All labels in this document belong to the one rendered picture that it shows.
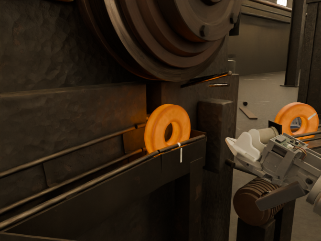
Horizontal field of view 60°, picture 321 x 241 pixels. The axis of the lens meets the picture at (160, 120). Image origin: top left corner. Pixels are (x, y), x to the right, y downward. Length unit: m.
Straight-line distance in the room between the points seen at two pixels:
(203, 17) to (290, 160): 0.35
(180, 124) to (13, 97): 0.42
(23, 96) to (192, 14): 0.37
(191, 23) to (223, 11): 0.14
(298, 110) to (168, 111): 0.50
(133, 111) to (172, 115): 0.10
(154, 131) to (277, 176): 0.30
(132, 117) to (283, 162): 0.38
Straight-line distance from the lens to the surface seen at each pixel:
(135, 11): 0.59
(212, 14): 0.69
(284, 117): 1.04
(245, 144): 0.61
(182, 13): 0.59
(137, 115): 0.75
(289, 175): 0.60
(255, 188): 0.96
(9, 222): 0.55
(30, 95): 0.60
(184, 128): 0.79
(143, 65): 0.62
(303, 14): 9.51
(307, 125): 1.10
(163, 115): 0.71
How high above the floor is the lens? 0.95
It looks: 13 degrees down
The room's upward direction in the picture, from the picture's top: straight up
